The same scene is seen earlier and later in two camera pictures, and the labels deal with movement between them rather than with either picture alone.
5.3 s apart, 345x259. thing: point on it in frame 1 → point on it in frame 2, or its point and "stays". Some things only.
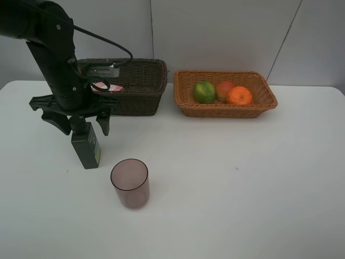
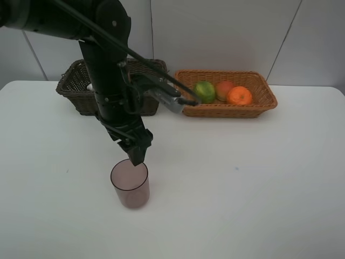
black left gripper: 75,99 → 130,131
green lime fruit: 204,92 stays
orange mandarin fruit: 240,95 stays
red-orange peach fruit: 222,90 stays
